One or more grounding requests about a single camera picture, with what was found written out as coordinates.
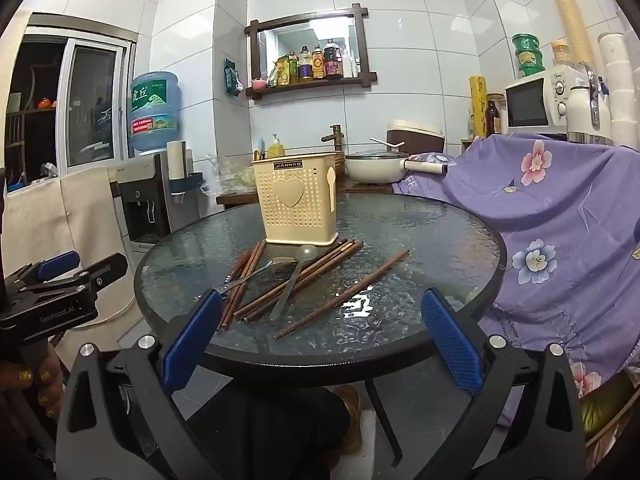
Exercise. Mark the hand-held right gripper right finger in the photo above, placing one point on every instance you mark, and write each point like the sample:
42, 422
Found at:
452, 342

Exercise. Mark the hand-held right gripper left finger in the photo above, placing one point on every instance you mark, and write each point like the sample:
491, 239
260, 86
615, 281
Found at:
192, 340

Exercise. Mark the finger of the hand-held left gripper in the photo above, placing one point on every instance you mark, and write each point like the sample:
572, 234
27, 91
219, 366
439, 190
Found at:
107, 267
57, 265

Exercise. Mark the metal spoon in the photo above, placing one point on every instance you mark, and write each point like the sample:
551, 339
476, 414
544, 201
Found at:
250, 274

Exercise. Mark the brown wooden chopstick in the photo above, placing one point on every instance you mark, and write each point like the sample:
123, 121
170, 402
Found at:
300, 323
390, 261

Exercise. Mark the clear plastic spoon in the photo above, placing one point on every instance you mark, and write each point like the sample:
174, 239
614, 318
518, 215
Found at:
290, 285

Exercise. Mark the group of brown chopsticks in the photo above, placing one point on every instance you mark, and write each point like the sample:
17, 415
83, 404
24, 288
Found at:
300, 272

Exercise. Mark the cream plastic utensil holder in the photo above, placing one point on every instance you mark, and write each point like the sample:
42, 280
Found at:
295, 205

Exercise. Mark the person's left hand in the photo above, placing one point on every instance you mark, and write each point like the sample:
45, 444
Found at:
47, 385

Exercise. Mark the beige cloth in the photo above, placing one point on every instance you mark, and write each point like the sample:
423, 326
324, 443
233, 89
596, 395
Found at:
50, 220

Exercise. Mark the grey water dispenser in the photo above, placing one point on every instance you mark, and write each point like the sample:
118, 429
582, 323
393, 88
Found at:
150, 205

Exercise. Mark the round glass table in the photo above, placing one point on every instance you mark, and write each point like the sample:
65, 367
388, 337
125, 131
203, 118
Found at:
425, 240

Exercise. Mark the person's dark trouser leg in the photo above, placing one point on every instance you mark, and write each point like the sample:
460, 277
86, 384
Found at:
260, 435

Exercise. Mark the clear plastic bag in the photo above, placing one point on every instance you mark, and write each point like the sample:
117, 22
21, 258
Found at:
230, 177

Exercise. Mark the purple floral cloth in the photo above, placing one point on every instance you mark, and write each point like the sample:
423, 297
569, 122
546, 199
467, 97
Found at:
550, 220

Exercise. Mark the small orange object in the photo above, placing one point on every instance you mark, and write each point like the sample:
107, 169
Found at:
46, 103

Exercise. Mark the sliding window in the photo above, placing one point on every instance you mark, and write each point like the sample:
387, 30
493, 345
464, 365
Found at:
92, 105

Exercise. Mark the blue water jug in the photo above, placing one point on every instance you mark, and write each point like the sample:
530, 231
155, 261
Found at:
152, 110

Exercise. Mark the white wrap roll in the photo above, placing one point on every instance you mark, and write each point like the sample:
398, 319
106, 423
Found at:
425, 166

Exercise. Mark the white pot with glass lid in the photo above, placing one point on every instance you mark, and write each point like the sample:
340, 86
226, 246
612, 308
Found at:
372, 167

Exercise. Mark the small wooden box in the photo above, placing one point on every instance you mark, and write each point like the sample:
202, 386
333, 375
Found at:
467, 145

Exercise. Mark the yellow soap bottle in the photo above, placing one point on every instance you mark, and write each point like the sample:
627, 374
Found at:
276, 149

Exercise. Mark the brown white rice cooker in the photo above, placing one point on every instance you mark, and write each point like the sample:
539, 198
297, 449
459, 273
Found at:
415, 137

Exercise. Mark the white rice paddle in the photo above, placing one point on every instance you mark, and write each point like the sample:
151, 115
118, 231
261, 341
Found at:
387, 144

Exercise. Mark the woven basin sink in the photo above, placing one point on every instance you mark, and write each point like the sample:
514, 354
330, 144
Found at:
341, 162

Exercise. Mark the brown glass bottle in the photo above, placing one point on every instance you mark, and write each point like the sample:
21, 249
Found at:
492, 119

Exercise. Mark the yellow wrap roll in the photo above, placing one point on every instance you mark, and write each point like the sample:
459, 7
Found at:
477, 107

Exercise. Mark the small pink jar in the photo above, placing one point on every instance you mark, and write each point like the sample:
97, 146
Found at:
259, 84

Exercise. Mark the bronze faucet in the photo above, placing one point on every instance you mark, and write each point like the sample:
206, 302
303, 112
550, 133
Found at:
334, 135

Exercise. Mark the white microwave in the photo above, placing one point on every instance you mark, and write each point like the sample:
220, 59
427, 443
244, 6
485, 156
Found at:
530, 102

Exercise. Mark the wooden framed mirror shelf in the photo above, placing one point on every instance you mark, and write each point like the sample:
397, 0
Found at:
252, 60

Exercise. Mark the yellow green snack packet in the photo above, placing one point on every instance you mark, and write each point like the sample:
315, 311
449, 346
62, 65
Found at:
280, 74

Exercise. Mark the white steel kettle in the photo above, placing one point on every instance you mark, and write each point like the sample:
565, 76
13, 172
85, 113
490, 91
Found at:
580, 110

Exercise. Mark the row of condiment bottles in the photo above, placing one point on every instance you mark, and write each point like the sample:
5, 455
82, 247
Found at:
320, 62

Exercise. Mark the stacks of white paper cups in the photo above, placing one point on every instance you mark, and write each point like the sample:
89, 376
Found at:
617, 90

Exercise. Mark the jar with yellow lid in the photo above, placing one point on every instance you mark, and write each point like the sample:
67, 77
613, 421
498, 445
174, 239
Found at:
562, 54

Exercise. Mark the tall yellow paper cup stack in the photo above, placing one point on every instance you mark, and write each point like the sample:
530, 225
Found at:
567, 20

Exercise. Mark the teal wall-mounted holder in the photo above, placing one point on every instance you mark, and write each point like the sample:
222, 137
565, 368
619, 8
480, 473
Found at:
192, 182

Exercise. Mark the green wall packet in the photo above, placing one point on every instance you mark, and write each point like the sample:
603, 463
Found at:
231, 77

